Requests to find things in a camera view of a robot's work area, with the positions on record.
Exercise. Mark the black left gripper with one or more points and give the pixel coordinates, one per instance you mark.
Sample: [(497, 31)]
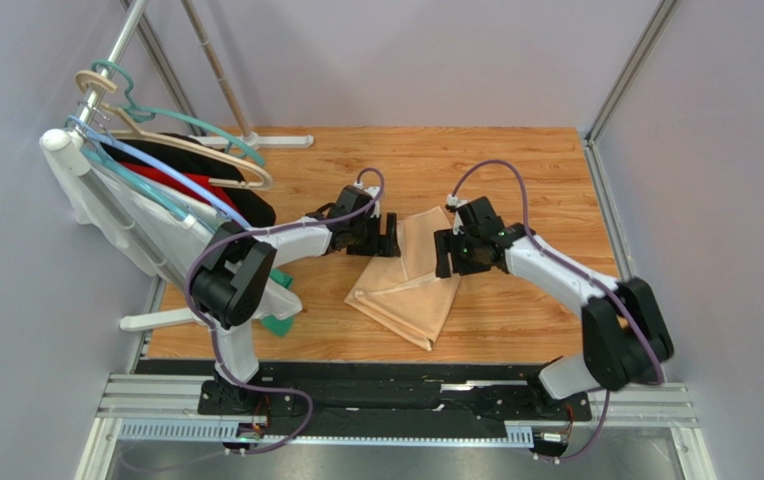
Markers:
[(386, 246)]

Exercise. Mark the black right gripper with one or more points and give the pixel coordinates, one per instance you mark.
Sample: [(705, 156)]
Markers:
[(460, 252)]

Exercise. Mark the beige cloth napkin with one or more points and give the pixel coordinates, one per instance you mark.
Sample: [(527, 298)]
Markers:
[(403, 294)]

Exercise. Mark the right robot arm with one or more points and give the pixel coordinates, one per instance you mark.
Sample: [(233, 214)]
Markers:
[(624, 337)]

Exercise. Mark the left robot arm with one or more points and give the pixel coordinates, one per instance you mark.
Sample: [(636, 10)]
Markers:
[(226, 283)]

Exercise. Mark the green garment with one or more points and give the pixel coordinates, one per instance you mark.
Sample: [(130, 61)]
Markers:
[(280, 318)]

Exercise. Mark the black garment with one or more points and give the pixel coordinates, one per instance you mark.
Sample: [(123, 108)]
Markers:
[(249, 204)]

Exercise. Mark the white clothes rack base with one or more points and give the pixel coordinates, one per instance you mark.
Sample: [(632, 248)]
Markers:
[(258, 142)]

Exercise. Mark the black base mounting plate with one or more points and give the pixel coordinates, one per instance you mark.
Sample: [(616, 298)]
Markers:
[(389, 400)]

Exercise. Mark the blue plastic hanger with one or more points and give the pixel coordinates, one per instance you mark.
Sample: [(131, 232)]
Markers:
[(101, 139)]

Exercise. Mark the white garment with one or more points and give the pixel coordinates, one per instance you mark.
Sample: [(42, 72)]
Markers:
[(161, 230)]

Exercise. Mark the red garment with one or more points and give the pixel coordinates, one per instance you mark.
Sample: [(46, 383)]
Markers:
[(204, 191)]

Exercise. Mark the teal plastic hanger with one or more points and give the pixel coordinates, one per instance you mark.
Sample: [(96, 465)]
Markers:
[(142, 113)]

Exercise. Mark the thin metal rod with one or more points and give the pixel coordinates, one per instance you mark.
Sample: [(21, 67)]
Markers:
[(217, 68)]

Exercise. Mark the metal clothes rack pole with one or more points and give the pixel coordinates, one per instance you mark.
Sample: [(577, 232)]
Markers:
[(99, 80)]

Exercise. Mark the beige wooden hanger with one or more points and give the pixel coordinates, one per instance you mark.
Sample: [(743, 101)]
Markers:
[(255, 177)]

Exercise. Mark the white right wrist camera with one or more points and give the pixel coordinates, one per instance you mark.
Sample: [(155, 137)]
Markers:
[(452, 205)]

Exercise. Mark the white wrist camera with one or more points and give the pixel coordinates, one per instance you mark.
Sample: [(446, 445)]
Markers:
[(452, 205), (368, 199)]

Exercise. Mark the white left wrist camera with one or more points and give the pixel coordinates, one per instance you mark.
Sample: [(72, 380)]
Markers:
[(368, 199)]

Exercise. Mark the aluminium frame rail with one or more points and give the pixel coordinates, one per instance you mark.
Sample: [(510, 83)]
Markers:
[(174, 419)]

